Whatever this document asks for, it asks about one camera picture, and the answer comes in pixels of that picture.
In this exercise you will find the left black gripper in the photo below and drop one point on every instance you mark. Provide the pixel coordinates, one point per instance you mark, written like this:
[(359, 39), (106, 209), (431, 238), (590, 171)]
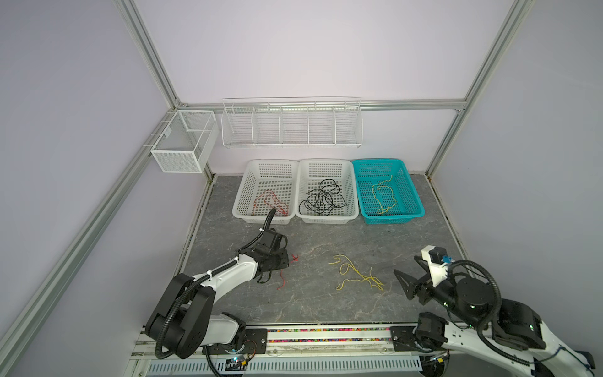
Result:
[(283, 259)]

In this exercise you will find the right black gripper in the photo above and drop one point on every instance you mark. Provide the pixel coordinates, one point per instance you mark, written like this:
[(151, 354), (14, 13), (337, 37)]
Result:
[(411, 290)]

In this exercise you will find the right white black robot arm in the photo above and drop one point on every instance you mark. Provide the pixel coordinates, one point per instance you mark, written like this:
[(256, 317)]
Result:
[(480, 323)]

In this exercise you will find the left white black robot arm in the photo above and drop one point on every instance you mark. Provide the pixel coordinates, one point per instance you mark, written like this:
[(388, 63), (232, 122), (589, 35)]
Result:
[(183, 320)]

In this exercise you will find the left white plastic basket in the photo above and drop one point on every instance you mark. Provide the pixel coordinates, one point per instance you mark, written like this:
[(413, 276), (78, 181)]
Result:
[(267, 185)]

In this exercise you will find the white plastic basket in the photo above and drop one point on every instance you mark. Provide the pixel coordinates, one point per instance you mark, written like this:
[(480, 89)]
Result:
[(267, 185), (327, 192)]

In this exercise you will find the middle white plastic basket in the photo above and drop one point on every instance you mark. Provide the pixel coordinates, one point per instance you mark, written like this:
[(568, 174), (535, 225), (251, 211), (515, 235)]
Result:
[(327, 192)]

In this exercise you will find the teal plastic basket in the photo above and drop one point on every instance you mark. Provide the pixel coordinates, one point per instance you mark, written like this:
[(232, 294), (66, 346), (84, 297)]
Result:
[(386, 192)]

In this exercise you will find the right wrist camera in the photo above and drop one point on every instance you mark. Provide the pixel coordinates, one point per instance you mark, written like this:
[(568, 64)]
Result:
[(438, 262)]

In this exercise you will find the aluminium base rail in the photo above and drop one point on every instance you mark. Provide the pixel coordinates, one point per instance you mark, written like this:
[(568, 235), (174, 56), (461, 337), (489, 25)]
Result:
[(339, 340)]

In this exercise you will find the white vented cable duct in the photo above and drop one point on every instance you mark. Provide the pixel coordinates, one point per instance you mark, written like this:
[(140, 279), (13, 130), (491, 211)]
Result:
[(290, 366)]

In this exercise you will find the white wire wall shelf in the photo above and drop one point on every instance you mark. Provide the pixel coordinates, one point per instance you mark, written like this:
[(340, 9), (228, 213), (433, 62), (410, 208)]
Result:
[(292, 122)]

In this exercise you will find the white mesh wall box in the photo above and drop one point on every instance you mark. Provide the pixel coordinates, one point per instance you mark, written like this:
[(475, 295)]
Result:
[(186, 142)]

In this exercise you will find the aluminium frame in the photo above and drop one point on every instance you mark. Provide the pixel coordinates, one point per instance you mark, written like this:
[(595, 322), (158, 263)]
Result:
[(31, 319)]

